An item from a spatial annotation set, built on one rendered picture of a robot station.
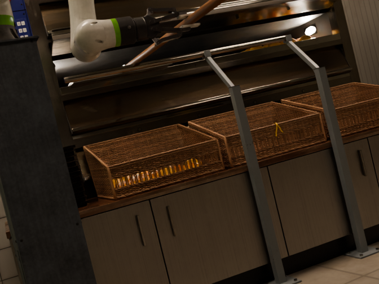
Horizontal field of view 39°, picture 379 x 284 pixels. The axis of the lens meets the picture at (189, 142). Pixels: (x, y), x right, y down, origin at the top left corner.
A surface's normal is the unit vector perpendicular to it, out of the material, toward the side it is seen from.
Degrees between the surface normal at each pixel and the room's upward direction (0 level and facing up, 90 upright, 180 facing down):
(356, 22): 90
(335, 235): 90
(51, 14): 70
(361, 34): 90
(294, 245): 90
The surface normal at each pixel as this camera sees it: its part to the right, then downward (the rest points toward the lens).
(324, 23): -0.91, 0.23
